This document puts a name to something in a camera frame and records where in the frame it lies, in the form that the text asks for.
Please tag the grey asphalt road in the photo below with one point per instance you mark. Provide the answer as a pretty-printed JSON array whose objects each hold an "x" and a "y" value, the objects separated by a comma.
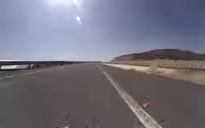
[{"x": 73, "y": 96}]

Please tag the white painted line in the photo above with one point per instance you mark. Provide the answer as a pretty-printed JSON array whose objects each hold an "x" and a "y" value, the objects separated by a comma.
[{"x": 130, "y": 102}]

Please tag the small red object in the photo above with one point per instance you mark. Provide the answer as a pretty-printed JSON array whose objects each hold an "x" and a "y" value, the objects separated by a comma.
[{"x": 146, "y": 104}]

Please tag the brown hill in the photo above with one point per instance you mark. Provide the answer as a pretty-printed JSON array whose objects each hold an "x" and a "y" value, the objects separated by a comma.
[{"x": 163, "y": 54}]

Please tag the guardrail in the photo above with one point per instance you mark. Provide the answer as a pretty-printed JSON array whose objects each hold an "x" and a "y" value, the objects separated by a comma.
[{"x": 176, "y": 64}]

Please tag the pale sandy verge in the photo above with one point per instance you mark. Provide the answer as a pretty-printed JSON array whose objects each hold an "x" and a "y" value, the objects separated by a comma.
[{"x": 176, "y": 72}]

